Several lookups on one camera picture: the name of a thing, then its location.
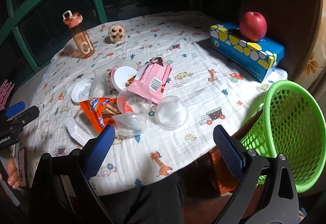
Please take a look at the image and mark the silver foil wrapper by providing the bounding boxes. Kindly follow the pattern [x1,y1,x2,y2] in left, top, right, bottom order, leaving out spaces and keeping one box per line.
[65,117,92,147]

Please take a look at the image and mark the orange snack wrapper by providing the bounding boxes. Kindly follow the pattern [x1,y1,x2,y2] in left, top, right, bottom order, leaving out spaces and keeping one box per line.
[80,98,121,134]

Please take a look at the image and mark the white round lid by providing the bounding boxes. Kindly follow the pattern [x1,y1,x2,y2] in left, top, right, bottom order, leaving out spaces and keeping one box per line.
[71,78,93,104]

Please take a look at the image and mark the clear plastic dome lid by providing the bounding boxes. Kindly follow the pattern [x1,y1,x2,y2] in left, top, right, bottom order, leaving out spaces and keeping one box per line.
[154,96,188,130]

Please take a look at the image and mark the clear round container white base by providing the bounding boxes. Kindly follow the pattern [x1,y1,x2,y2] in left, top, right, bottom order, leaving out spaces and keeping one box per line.
[106,59,140,92]

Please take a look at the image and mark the pink snack wrapper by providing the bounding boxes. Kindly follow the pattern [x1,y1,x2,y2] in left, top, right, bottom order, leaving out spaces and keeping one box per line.
[127,57,172,104]

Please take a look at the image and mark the green mesh trash basket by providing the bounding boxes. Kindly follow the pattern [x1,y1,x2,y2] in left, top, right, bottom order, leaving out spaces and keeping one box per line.
[241,81,325,193]

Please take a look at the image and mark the person's left hand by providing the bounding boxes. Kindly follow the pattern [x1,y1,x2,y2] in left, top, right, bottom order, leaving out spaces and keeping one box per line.
[7,154,20,189]

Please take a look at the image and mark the pink perforated mat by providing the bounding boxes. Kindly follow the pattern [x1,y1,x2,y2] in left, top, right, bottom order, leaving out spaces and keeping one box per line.
[0,79,14,110]

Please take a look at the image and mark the pink water bottle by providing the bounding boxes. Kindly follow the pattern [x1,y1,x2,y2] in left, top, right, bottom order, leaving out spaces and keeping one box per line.
[62,11,95,58]

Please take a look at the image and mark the white cartoon print tablecloth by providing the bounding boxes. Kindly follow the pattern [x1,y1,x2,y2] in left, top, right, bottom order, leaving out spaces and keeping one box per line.
[19,12,289,197]

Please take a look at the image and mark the blue yellow tissue box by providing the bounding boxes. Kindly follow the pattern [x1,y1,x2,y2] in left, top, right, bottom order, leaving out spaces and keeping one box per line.
[209,23,285,82]

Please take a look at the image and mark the cream skull toy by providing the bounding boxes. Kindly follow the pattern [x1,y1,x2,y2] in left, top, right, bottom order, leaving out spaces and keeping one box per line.
[105,24,126,44]

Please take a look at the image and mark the red apple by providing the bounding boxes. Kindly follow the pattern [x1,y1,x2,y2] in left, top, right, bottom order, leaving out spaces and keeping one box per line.
[239,12,267,42]

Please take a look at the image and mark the green window frame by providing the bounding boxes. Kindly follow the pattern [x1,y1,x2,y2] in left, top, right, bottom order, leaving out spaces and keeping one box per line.
[0,0,143,75]

